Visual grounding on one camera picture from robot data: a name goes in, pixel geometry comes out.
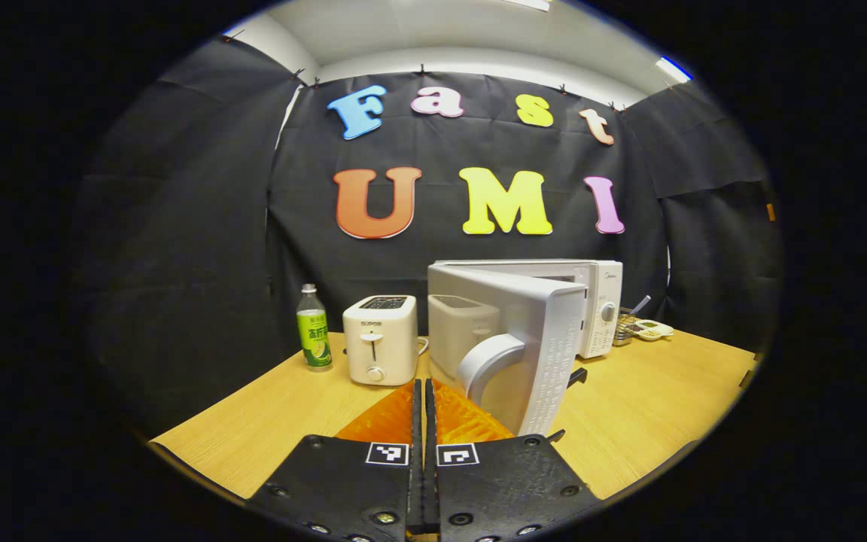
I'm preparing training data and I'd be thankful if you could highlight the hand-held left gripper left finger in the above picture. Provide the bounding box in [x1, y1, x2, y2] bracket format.
[247, 379, 423, 542]

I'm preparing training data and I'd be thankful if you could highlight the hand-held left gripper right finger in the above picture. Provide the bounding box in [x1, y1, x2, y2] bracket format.
[424, 379, 601, 542]

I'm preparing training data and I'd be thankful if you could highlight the white microwave oven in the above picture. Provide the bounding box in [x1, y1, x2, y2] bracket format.
[426, 259, 624, 443]

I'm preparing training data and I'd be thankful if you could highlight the green drink bottle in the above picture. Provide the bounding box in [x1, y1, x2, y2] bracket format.
[297, 284, 333, 373]

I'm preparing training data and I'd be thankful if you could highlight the white toaster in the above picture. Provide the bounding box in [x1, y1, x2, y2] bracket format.
[342, 295, 430, 387]

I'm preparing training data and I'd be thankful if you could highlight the divided tray with grains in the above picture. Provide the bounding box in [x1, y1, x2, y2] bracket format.
[633, 319, 675, 343]

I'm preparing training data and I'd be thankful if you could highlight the small ceiling light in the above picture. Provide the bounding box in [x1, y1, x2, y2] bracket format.
[655, 56, 695, 84]

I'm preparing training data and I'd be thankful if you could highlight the metal wire basket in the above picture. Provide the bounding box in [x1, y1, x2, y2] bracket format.
[613, 312, 642, 348]

